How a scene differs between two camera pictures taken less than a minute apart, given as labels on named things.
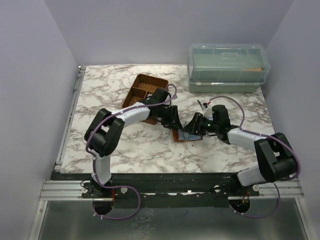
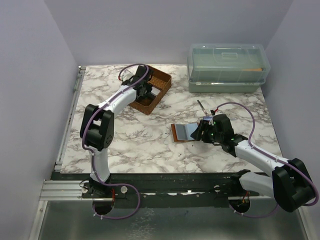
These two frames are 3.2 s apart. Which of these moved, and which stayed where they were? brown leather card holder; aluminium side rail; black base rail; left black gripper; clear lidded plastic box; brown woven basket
Moved: brown woven basket; left black gripper
Stayed: black base rail; aluminium side rail; clear lidded plastic box; brown leather card holder
